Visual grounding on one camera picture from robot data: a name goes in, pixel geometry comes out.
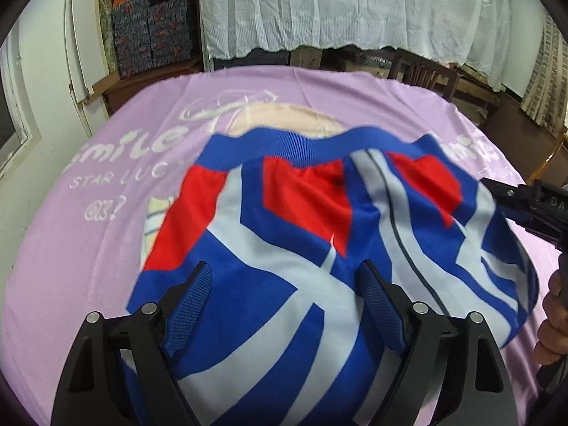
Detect blue red white hooded jacket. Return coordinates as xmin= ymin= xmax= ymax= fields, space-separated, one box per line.
xmin=127 ymin=127 xmax=539 ymax=425

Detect person right hand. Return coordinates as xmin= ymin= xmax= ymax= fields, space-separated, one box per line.
xmin=534 ymin=253 xmax=568 ymax=365

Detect wooden bed headboard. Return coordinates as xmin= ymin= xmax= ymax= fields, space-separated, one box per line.
xmin=526 ymin=126 xmax=567 ymax=185

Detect beige patterned window curtain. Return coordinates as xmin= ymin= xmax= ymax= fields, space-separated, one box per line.
xmin=521 ymin=15 xmax=567 ymax=136

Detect pink printed bed sheet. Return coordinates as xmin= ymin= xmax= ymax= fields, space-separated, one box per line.
xmin=1 ymin=66 xmax=567 ymax=425

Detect dark wooden chair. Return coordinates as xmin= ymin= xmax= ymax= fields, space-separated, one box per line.
xmin=387 ymin=49 xmax=459 ymax=102

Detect white lace curtain cloth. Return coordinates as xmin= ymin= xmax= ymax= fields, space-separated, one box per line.
xmin=199 ymin=0 xmax=511 ymax=89

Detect brown wooden cabinet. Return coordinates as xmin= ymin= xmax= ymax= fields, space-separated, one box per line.
xmin=87 ymin=56 xmax=203 ymax=116

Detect stack of patterned storage boxes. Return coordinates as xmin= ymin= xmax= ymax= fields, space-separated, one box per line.
xmin=112 ymin=0 xmax=195 ymax=77

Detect window with metal frame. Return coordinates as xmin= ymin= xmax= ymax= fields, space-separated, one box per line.
xmin=1 ymin=27 xmax=42 ymax=179

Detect white boards leaning on wall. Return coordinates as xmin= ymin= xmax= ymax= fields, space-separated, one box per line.
xmin=63 ymin=0 xmax=110 ymax=105

